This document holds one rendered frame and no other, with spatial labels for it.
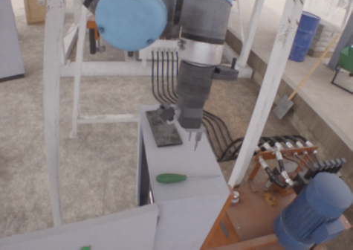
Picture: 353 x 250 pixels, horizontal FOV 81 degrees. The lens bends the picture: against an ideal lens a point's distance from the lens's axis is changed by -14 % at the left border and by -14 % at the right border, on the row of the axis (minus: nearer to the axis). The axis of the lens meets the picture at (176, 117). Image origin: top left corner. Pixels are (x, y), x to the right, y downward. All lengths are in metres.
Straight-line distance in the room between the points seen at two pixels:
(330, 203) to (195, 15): 0.95
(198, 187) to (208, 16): 0.42
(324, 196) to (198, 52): 0.88
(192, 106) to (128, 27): 0.24
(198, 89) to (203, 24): 0.13
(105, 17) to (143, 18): 0.05
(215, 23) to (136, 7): 0.19
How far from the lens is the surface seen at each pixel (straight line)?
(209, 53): 0.46
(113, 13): 0.31
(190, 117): 0.50
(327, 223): 1.25
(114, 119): 2.42
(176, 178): 0.62
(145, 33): 0.32
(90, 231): 0.59
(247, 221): 1.41
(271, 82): 1.13
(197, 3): 0.45
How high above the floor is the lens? 1.76
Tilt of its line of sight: 38 degrees down
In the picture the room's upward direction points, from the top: 10 degrees clockwise
